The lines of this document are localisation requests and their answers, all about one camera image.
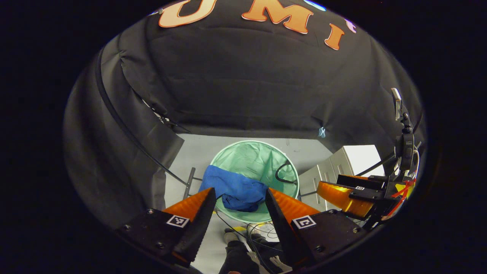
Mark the green laundry hamper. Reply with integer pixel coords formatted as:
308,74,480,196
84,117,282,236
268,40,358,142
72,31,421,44
209,140,301,224

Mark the blue corduroy jacket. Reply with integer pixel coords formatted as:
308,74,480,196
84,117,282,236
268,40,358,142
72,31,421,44
199,165,269,213

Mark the person's dark trouser leg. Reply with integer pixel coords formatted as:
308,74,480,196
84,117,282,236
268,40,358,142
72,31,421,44
219,240,264,274

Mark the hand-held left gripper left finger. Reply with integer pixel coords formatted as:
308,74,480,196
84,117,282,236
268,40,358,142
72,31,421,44
115,187,218,267

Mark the white drawer cabinet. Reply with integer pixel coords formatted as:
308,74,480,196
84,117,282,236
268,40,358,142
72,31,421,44
299,145,385,212

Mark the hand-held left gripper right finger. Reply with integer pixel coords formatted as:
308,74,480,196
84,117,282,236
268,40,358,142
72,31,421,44
265,188,368,269

